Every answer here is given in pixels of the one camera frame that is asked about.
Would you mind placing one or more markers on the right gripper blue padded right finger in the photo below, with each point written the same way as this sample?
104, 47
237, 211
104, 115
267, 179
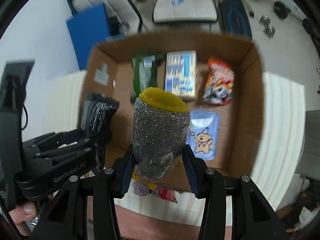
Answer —
252, 215

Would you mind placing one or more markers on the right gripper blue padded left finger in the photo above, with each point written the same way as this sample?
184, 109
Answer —
66, 216

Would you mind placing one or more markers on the purple grey cloth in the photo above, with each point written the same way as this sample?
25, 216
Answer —
140, 189

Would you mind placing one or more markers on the red snack packet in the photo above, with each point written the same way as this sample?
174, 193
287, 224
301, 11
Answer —
165, 194

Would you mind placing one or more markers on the black striped packet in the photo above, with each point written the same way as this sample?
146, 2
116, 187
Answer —
97, 113

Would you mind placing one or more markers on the blue bear tissue pack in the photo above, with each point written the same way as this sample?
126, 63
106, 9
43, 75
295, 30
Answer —
202, 133

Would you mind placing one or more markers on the silver yellow scrub sponge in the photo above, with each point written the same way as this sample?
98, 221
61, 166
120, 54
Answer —
160, 124

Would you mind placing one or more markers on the orange panda snack bag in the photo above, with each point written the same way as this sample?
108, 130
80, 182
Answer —
220, 81

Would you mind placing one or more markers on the green wet wipes pack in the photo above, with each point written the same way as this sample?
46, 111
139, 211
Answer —
145, 69

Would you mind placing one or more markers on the yellow blue tissue box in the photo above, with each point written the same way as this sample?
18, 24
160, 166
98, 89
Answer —
180, 74

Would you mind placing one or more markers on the person's left hand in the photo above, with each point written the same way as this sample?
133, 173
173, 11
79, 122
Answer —
22, 214

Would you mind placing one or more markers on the striped cream table cloth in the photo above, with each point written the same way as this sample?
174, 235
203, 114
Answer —
274, 166

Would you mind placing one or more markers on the grey upholstered chair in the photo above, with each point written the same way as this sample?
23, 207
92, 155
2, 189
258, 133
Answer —
310, 157

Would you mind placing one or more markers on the open cardboard box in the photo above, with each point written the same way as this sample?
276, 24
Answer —
110, 73

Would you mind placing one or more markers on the blue foam mat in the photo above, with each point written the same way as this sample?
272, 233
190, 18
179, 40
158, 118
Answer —
87, 28

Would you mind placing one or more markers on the folded white quilted chair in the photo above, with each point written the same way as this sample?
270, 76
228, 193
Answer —
125, 11

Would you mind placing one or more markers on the black blue weight bench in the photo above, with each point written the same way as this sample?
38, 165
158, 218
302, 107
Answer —
234, 19

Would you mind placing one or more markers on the white padded chair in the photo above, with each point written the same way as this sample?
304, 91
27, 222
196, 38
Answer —
190, 11

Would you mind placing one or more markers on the small blue packet on chair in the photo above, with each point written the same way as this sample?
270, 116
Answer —
176, 2

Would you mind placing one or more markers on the barbell on floor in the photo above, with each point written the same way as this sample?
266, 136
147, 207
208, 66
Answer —
283, 12

